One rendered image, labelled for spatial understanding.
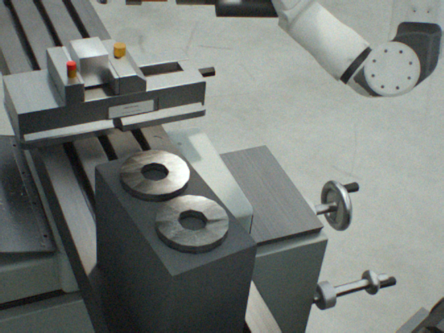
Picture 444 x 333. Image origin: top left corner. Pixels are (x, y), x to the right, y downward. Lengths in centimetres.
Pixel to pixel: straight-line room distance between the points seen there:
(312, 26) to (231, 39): 236
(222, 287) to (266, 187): 68
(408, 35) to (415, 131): 203
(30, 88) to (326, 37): 53
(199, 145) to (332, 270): 103
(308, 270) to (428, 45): 65
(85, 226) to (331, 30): 48
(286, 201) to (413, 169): 141
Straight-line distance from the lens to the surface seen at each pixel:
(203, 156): 153
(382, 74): 112
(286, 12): 117
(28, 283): 136
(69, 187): 129
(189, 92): 142
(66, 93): 133
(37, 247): 129
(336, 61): 116
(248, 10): 118
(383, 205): 276
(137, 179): 100
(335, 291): 173
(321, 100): 320
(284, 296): 164
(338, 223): 176
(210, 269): 92
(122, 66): 138
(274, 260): 154
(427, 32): 113
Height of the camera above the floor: 177
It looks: 39 degrees down
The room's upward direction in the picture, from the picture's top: 7 degrees clockwise
